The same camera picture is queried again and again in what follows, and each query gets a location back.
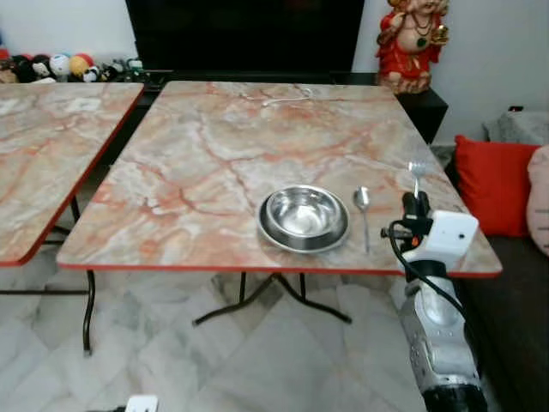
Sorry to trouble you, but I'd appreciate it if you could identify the steel fork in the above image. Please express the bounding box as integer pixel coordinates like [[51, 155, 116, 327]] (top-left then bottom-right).
[[408, 161, 428, 200]]

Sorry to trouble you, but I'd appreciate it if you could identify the steel spoon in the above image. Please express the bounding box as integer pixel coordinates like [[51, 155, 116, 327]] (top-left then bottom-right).
[[353, 186, 373, 255]]

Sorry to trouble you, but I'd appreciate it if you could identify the red cushion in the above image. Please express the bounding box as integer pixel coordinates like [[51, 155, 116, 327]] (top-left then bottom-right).
[[452, 134, 540, 239]]

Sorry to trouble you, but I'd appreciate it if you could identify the steel bowl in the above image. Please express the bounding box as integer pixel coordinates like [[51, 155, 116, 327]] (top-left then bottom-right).
[[265, 186, 342, 240]]

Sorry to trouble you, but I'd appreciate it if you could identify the steel plate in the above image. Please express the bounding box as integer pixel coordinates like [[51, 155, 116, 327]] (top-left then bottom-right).
[[257, 185, 352, 255]]

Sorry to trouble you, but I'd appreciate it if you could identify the pink cat face cushion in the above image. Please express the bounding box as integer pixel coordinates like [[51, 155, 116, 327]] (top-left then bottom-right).
[[525, 146, 549, 255]]

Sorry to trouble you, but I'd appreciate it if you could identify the grey cushion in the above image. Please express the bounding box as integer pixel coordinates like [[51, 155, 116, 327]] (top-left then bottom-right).
[[481, 109, 549, 148]]

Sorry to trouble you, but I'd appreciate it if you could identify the dark sofa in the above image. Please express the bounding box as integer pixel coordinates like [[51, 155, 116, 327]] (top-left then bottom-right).
[[446, 230, 549, 412]]

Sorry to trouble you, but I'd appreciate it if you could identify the red and gold deity statue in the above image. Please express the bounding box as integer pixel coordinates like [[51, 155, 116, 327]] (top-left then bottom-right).
[[375, 0, 450, 94]]

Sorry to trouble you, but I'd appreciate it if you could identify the marble top folding table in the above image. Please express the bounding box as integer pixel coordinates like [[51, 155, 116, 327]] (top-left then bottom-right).
[[56, 82, 504, 354], [0, 82, 145, 297]]

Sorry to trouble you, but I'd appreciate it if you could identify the black television screen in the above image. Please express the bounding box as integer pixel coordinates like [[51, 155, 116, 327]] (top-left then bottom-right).
[[125, 0, 366, 75]]

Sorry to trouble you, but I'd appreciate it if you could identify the black and white plush toy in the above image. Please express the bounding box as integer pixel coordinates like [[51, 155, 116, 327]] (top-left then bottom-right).
[[83, 58, 145, 84]]

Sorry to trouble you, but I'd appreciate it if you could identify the yellow and red plush toy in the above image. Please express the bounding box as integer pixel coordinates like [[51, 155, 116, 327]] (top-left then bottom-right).
[[69, 52, 95, 81]]

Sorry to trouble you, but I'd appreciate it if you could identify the white and blue plush toy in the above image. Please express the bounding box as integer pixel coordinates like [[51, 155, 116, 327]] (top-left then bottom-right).
[[49, 53, 72, 82]]

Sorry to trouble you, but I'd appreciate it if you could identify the brown plush toy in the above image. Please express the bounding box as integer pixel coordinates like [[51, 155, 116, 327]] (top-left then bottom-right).
[[0, 58, 18, 84]]

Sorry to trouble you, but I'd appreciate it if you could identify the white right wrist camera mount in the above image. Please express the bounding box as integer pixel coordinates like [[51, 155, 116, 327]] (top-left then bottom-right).
[[403, 209, 480, 268]]

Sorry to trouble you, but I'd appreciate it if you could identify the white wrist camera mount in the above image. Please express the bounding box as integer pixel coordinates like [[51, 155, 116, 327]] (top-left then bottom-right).
[[403, 209, 480, 268], [125, 394, 161, 412]]

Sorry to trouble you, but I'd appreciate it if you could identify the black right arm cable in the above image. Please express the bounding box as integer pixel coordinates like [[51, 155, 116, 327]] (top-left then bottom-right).
[[381, 220, 478, 353]]

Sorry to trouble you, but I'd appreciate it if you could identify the thin white cable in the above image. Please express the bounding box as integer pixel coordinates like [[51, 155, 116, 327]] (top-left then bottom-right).
[[260, 85, 316, 106]]

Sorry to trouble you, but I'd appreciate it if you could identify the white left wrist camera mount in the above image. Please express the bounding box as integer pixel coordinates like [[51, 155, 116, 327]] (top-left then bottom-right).
[[125, 394, 161, 412]]

